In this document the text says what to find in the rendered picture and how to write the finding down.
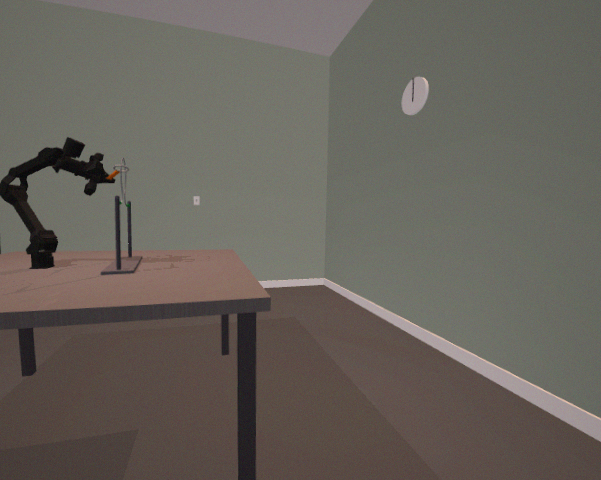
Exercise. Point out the orange handle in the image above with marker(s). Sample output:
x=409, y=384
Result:
x=116, y=171

